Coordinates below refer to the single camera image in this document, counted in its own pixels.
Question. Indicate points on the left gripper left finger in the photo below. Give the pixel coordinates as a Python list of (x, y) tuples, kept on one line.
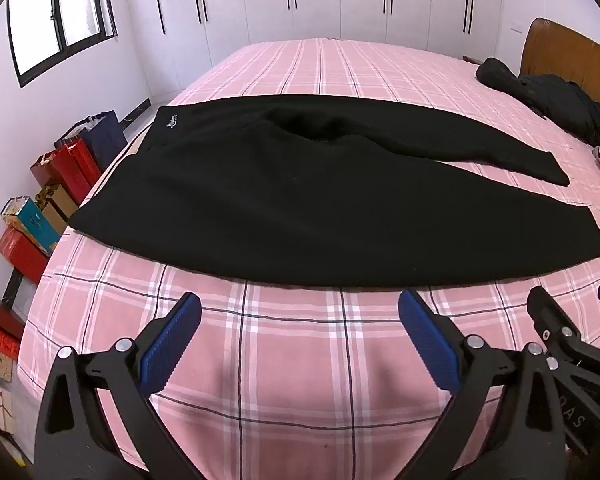
[(73, 439)]

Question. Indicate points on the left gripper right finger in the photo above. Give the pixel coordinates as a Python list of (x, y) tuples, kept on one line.
[(526, 439)]

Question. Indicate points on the black pants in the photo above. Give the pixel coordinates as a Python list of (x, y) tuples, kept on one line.
[(333, 191)]

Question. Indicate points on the red gift box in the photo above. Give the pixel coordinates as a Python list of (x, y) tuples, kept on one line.
[(23, 255)]

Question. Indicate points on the black clothes pile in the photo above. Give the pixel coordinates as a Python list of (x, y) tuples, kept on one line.
[(549, 96)]

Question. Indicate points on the gold brown gift bag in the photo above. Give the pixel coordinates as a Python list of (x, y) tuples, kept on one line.
[(56, 205)]

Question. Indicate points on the teal gift box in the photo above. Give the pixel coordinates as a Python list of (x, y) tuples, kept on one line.
[(21, 214)]

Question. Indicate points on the wooden headboard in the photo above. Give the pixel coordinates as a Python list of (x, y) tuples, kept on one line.
[(552, 48)]

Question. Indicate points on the red gift bag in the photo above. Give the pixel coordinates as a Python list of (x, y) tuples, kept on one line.
[(72, 166)]

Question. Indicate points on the navy gift bag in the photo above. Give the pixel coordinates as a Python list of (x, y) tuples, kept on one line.
[(102, 134)]

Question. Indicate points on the white wardrobe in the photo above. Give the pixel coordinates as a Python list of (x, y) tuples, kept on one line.
[(179, 40)]

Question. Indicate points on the black frame window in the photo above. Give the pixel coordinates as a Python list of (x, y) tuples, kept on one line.
[(44, 33)]

